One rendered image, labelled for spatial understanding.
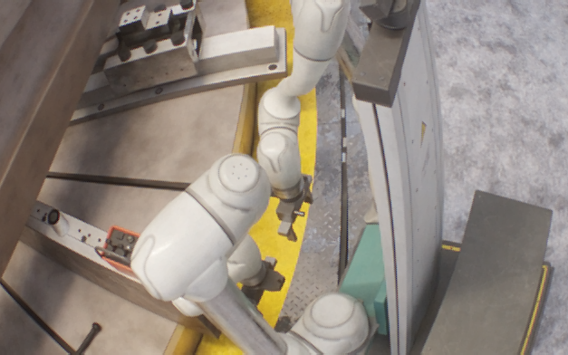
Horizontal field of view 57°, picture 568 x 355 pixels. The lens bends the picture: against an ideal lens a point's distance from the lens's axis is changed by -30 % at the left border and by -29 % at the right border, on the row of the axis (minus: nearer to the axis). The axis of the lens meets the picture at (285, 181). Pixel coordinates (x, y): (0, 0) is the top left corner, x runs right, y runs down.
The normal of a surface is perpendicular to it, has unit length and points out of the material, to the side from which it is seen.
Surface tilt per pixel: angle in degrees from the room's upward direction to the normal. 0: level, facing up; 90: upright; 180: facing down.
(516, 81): 0
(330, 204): 0
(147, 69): 90
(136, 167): 0
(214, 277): 87
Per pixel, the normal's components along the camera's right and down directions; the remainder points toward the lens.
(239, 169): 0.18, -0.41
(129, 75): 0.01, 0.84
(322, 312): -0.06, -0.62
